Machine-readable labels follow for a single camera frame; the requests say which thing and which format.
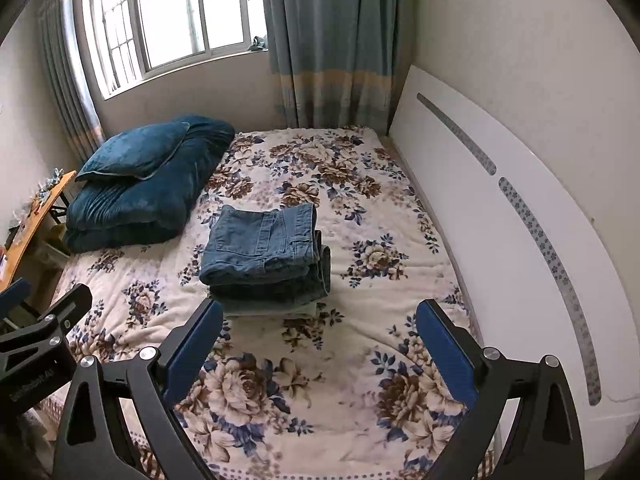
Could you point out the teal velvet pillow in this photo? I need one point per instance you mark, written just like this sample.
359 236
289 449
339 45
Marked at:
136 154

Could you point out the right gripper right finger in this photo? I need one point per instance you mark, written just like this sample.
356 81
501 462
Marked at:
544 441

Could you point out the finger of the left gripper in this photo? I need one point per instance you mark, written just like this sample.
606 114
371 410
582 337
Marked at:
13 296
58 320

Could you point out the left grey-blue curtain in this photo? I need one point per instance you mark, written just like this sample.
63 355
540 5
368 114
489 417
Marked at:
66 77

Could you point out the white bed headboard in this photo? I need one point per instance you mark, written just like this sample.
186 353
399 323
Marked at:
537 277

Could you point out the dark folded jeans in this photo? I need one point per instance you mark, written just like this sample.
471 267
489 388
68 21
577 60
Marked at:
290 284

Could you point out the pale folded pants bottom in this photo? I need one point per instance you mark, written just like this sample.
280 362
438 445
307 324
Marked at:
268 309

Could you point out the cloth on window sill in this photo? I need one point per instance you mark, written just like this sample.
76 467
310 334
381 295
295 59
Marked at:
259 44

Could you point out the orange folding side table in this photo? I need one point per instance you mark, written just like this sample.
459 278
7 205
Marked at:
54 207

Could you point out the bedroom window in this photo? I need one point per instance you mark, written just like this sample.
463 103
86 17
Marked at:
131 41

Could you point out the grey-blue curtain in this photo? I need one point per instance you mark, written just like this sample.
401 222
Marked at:
66 77
339 63

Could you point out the right grey-blue curtain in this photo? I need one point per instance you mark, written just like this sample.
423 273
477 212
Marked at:
339 63

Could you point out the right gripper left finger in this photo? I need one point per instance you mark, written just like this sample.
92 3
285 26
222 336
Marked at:
93 437

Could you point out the light blue denim jeans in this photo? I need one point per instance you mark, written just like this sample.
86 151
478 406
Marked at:
260 247

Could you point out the teal folded velvet quilt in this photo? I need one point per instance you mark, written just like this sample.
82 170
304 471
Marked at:
120 212

